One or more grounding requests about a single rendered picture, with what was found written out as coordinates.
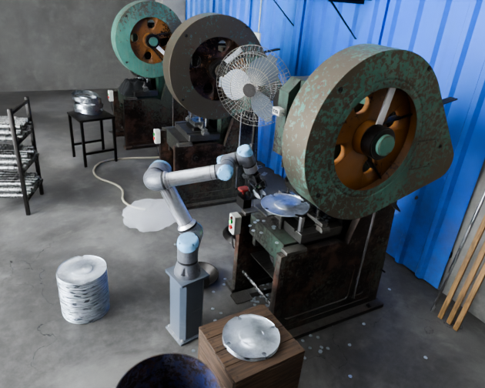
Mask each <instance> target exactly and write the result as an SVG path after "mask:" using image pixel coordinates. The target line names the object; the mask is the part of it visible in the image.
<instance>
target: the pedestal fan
mask: <svg viewBox="0 0 485 388"><path fill-rule="evenodd" d="M257 46H259V45H257ZM260 47H262V46H259V52H257V53H259V54H260V53H261V52H260ZM238 48H239V47H238ZM264 48H265V47H263V51H264ZM235 49H237V48H235ZM235 49H233V50H235ZM265 49H267V48H265ZM233 50H232V51H231V52H233ZM268 50H269V49H267V52H268ZM270 51H271V50H270ZM252 52H253V53H250V52H249V53H247V49H246V52H244V53H245V54H246V67H245V64H244V67H245V68H248V70H247V71H248V74H246V73H245V72H244V71H243V69H244V67H243V65H241V66H242V68H240V69H241V70H240V69H233V67H231V68H232V69H233V70H231V69H230V72H228V73H227V74H226V71H224V70H225V69H226V67H225V69H224V70H223V71H224V72H225V75H224V74H223V73H222V74H223V75H224V78H223V77H222V76H221V77H219V87H221V90H220V91H223V90H224V92H225V94H226V97H227V96H228V97H229V98H228V97H227V99H228V100H229V99H231V100H234V102H236V101H235V100H237V99H239V100H240V99H242V102H243V101H244V103H245V100H244V99H245V98H244V97H245V96H246V97H248V98H247V99H248V101H249V99H250V100H251V104H248V103H247V101H246V104H247V108H248V106H252V109H253V111H252V110H251V111H250V112H253V114H254V116H253V117H252V118H251V117H250V116H249V118H251V119H253V133H252V141H251V142H250V144H249V146H250V147H251V149H252V151H253V155H254V157H255V151H256V128H257V126H264V125H259V124H258V123H257V122H259V121H257V119H258V120H260V118H262V119H263V120H264V121H265V122H264V123H265V124H266V123H267V122H270V121H273V118H271V117H272V116H273V115H275V114H273V103H272V102H271V101H272V100H273V98H274V96H275V95H272V97H273V98H271V95H270V94H269V95H270V96H269V95H268V94H267V95H268V96H269V97H268V96H267V95H266V94H265V93H268V92H265V93H264V94H263V92H264V91H265V90H266V89H267V90H268V88H269V85H270V84H272V83H274V82H275V83H277V82H278V81H277V82H276V80H277V79H278V78H279V77H280V76H279V74H280V72H279V70H278V68H277V65H278V64H279V63H278V64H277V62H276V61H277V60H278V58H279V56H278V55H277V56H278V58H276V57H274V56H275V55H276V53H274V52H273V53H274V54H275V55H271V54H269V55H267V53H266V56H267V57H264V56H263V55H265V54H263V53H261V54H263V55H260V56H262V57H263V58H260V57H259V58H257V55H258V54H255V53H254V51H252ZM271 52H272V51H271ZM271 52H270V53H271ZM234 53H235V52H234ZM244 53H243V54H240V52H239V55H237V54H236V57H237V58H238V56H240V58H241V57H242V56H241V55H244ZM229 54H230V53H229ZM247 54H255V55H256V59H255V60H254V61H252V62H251V63H250V64H248V65H249V67H247V66H248V65H247V63H248V62H247V56H248V55H247ZM227 55H228V54H227ZM227 55H226V57H228V56H227ZM230 55H231V54H230ZM236 57H235V58H234V56H233V59H236ZM233 59H231V61H230V62H229V63H228V64H230V65H231V62H233ZM223 60H224V59H223ZM224 61H225V60H224ZM236 61H237V60H236ZM238 61H239V60H238ZM238 61H237V62H238ZM281 61H282V62H283V60H282V59H281ZM281 61H280V62H281ZM222 63H223V62H221V64H222ZM283 63H284V62H283ZM221 64H220V65H221ZM228 64H226V66H228V67H229V65H228ZM276 64H277V65H276ZM236 65H237V64H236ZM284 65H285V63H284ZM219 67H221V66H219ZM228 67H227V69H228ZM237 67H238V66H237ZM239 67H240V66H239ZM279 68H280V66H279ZM286 68H287V67H286ZM227 69H226V70H227ZM281 70H282V69H281ZM287 70H288V69H287ZM218 71H219V69H218ZM281 72H283V70H282V71H281ZM288 72H289V70H288ZM222 74H221V75H222ZM280 75H281V74H280ZM283 75H285V73H283ZM289 75H290V73H289ZM278 76H279V77H278ZM281 77H282V76H281ZM288 77H291V75H290V76H288ZM288 77H287V78H288ZM282 79H283V77H282V78H281V80H282ZM282 82H285V81H283V80H282ZM274 85H275V86H274V87H276V85H282V83H281V84H274ZM222 89H223V90H222ZM272 89H275V90H276V88H272ZM222 96H223V94H222ZM243 96H244V97H243ZM219 98H224V97H219ZM243 98H244V99H243ZM270 98H271V99H272V100H271V101H270ZM227 99H226V100H227ZM247 99H246V100H247ZM226 100H225V99H224V101H225V102H226ZM231 100H230V104H231ZM242 102H241V103H242ZM227 103H228V102H227ZM227 103H226V104H227ZM236 104H237V102H236ZM236 104H235V105H236ZM231 105H232V104H231ZM235 105H232V108H234V106H235ZM237 105H239V104H237ZM228 107H229V105H228ZM239 107H240V105H239ZM232 108H231V109H232ZM237 108H238V107H237ZM237 108H234V109H235V110H236V109H237ZM240 108H242V107H240ZM249 108H250V107H249ZM233 111H234V110H233ZM236 111H238V109H237V110H236ZM245 111H249V110H246V109H245ZM238 112H239V113H241V114H242V112H240V111H238ZM235 115H237V113H235ZM242 115H243V114H242ZM244 116H246V115H245V113H244ZM258 116H259V117H260V118H259V117H258ZM238 117H240V116H239V115H238ZM246 117H248V116H246ZM263 120H260V121H263ZM273 123H274V121H273ZM257 124H258V125H257ZM222 234H223V237H224V238H225V239H226V240H227V241H228V242H229V243H232V233H231V232H230V231H229V226H227V227H226V228H225V229H224V230H223V231H222Z"/></svg>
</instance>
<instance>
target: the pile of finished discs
mask: <svg viewBox="0 0 485 388"><path fill-rule="evenodd" d="M274 325H275V324H274V323H272V322H271V321H270V320H268V319H267V318H265V317H263V316H258V315H254V314H243V315H240V316H239V317H236V316H235V317H233V318H232V319H231V320H229V321H228V322H227V323H226V325H225V326H224V328H223V331H222V342H223V344H224V346H225V348H227V350H228V351H229V352H230V353H231V354H232V355H233V356H235V357H236V358H238V359H241V360H245V361H250V362H257V361H262V360H266V358H267V359H268V358H270V357H271V356H272V355H273V354H274V353H275V352H276V351H277V350H278V348H279V342H280V334H279V330H278V329H277V328H276V327H275V326H274Z"/></svg>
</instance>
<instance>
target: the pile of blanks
mask: <svg viewBox="0 0 485 388"><path fill-rule="evenodd" d="M107 272H108V271H107V269H106V271H105V273H104V274H103V275H102V276H101V277H100V278H98V279H97V280H95V281H93V282H90V283H86V284H83V283H82V285H70V284H67V283H63V282H62V281H60V280H59V279H58V277H57V276H56V279H57V286H58V288H59V299H60V303H61V308H62V315H63V317H64V318H65V319H66V320H67V321H69V322H70V323H75V324H86V323H89V322H91V323H92V322H94V321H96V320H98V319H100V318H102V317H103V316H104V315H105V314H106V313H107V312H108V310H109V307H110V302H109V284H108V273H107Z"/></svg>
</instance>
